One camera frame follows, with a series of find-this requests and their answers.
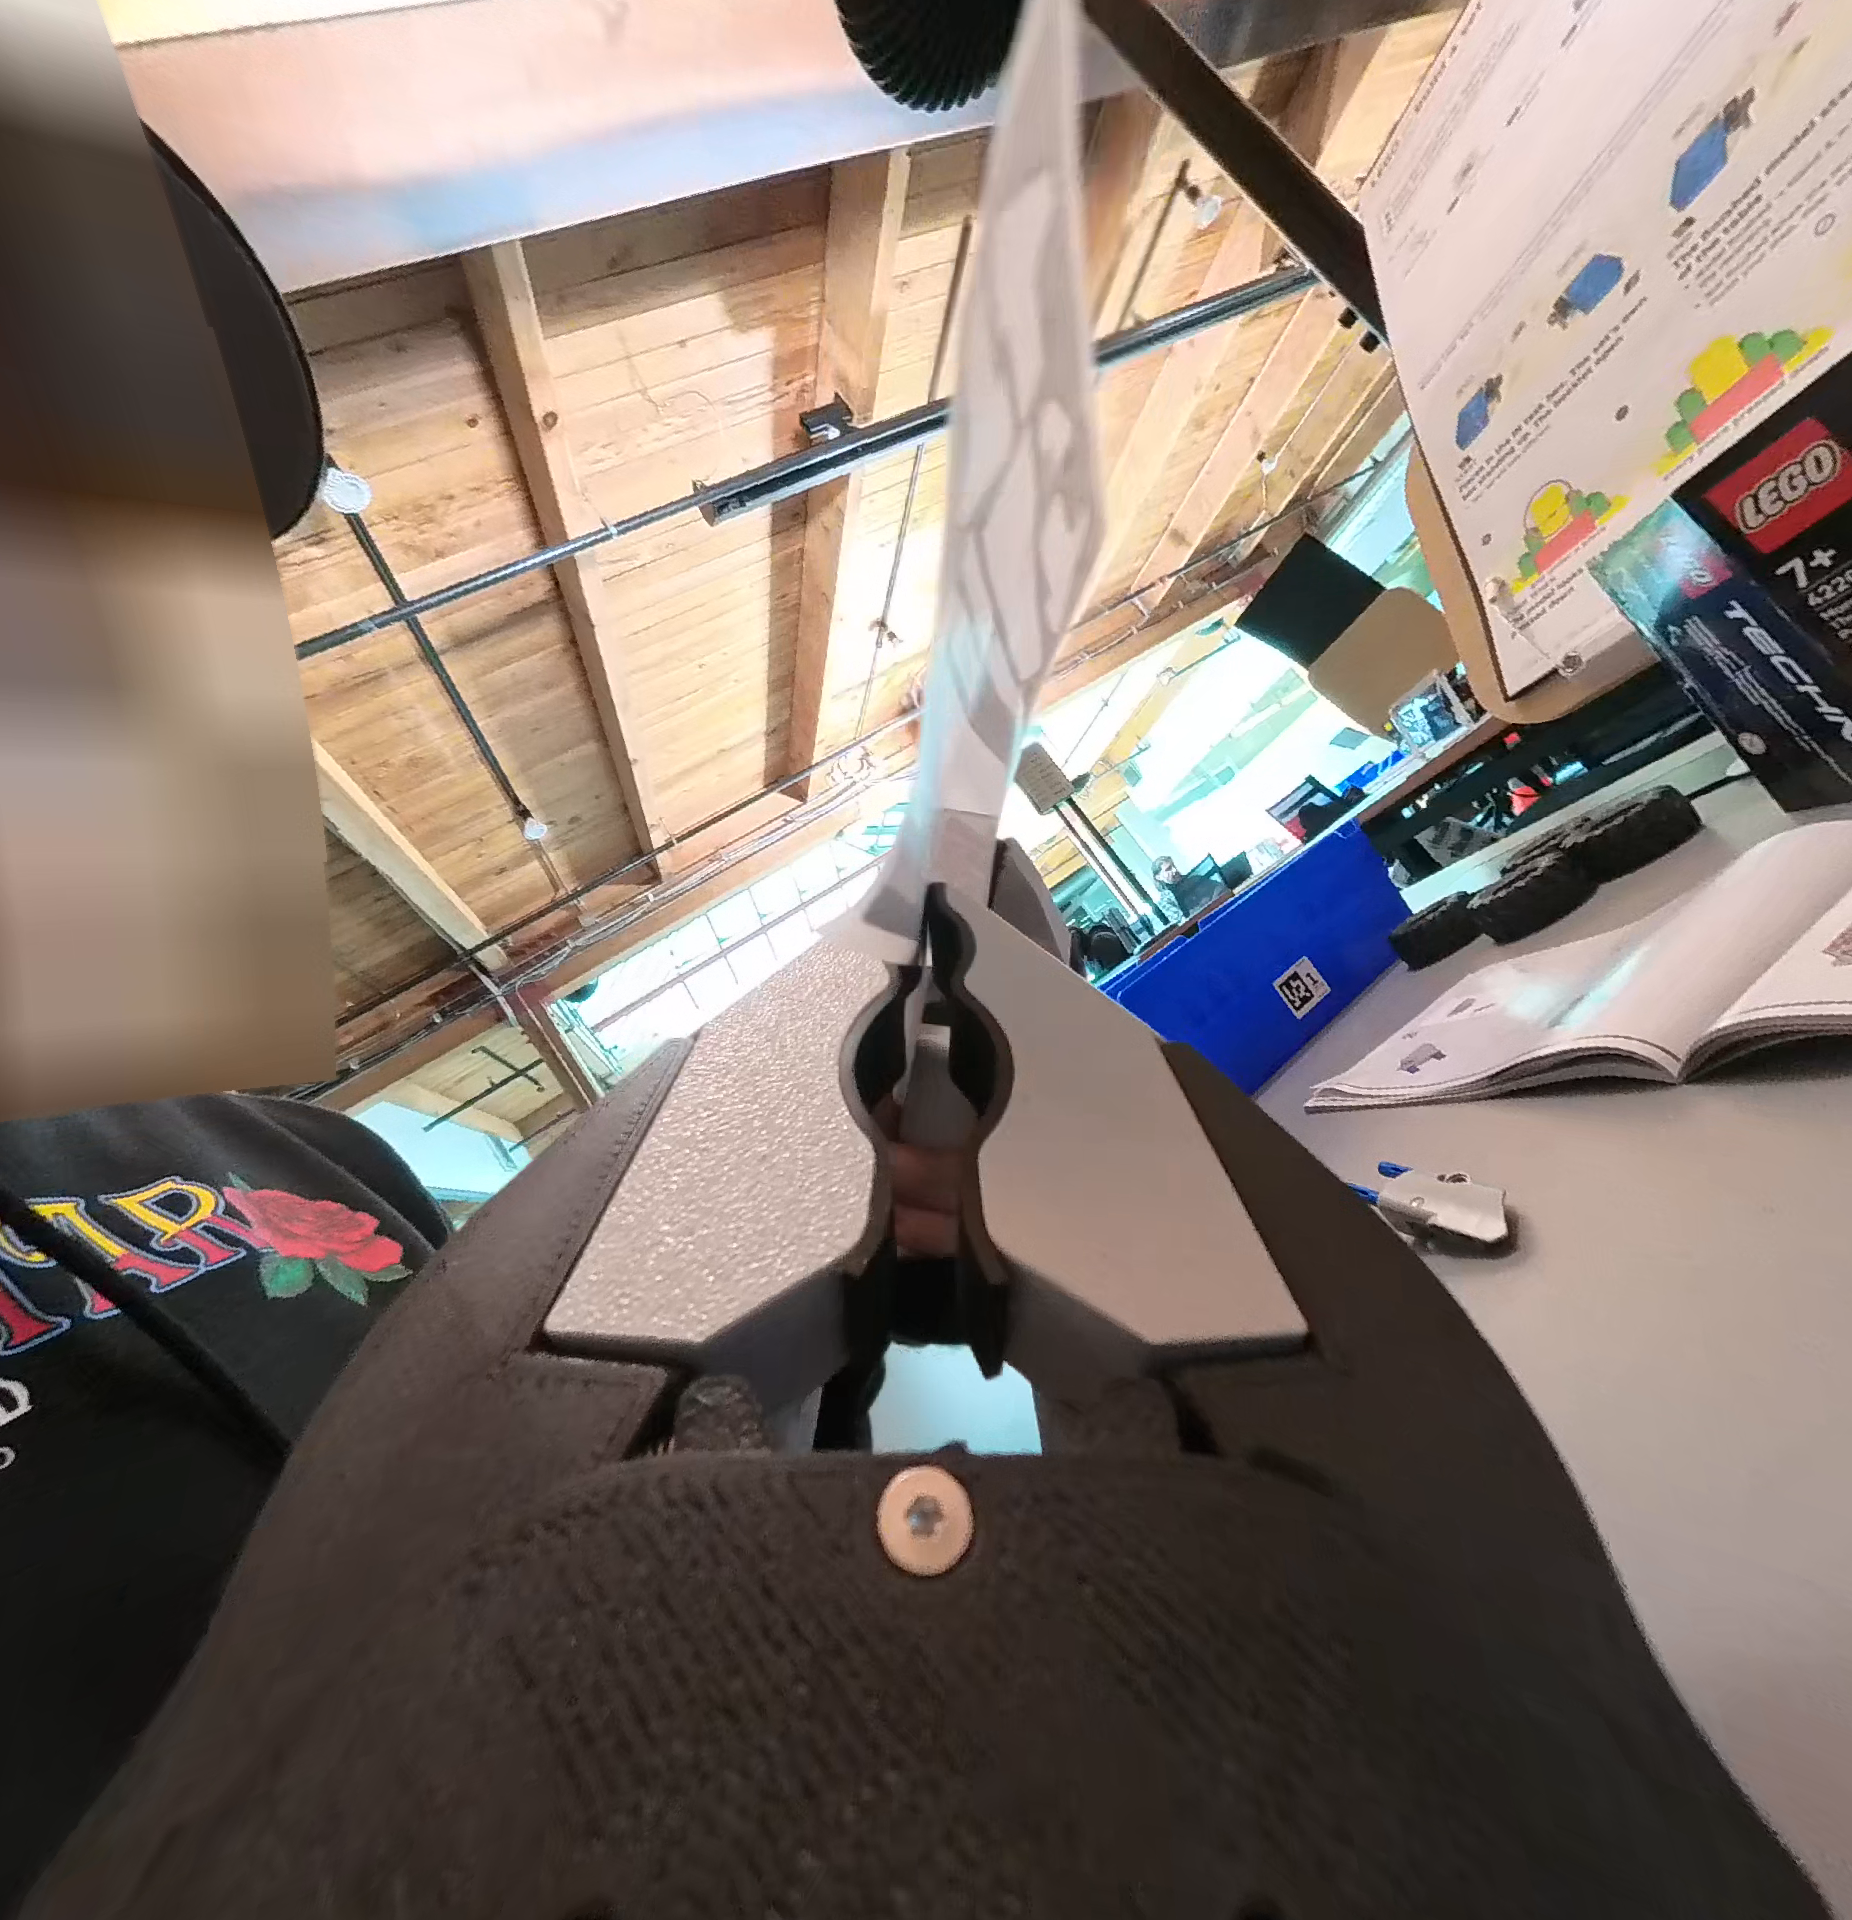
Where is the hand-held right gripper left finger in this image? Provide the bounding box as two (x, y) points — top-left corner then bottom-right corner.
(542, 883), (933, 1370)

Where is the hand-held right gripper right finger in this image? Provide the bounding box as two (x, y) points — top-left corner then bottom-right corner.
(927, 883), (1313, 1379)

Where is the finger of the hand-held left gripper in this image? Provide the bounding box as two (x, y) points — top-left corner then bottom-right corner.
(990, 840), (1109, 983)

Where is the blue storage bin square tag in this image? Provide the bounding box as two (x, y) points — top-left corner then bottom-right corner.
(1098, 821), (1419, 1098)

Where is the grey toy brick piece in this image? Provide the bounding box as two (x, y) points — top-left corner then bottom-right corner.
(1382, 1170), (1515, 1260)

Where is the white red sticker sheet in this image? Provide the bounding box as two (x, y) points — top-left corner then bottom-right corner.
(859, 0), (1109, 966)

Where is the white instruction booklet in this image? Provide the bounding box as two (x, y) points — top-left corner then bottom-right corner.
(1304, 815), (1852, 1115)

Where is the grey desk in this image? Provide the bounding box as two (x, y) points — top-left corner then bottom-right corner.
(1256, 780), (1852, 1920)

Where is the black toy tire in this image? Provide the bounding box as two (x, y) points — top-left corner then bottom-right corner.
(1471, 858), (1601, 943)
(1563, 789), (1706, 883)
(1389, 894), (1487, 969)

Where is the black tan hanging panel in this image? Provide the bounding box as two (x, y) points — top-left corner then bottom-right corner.
(1239, 536), (1463, 739)

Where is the person's black sweater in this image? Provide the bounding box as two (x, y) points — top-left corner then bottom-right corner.
(0, 1091), (458, 1920)

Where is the black metal pole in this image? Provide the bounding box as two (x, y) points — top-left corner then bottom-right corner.
(1082, 0), (1389, 342)

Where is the black toy set box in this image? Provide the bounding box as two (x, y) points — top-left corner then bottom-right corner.
(1591, 322), (1852, 820)

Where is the printed instruction board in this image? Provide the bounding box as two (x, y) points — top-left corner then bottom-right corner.
(1352, 0), (1852, 732)

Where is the black ribbed knob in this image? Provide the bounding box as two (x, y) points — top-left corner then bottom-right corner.
(833, 0), (1028, 115)

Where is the grey overhead beam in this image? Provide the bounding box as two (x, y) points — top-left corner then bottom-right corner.
(117, 0), (1154, 294)

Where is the black rounded object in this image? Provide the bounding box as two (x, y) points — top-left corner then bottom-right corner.
(142, 119), (329, 546)

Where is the black ceiling rail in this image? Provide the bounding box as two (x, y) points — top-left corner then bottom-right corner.
(297, 261), (1318, 661)

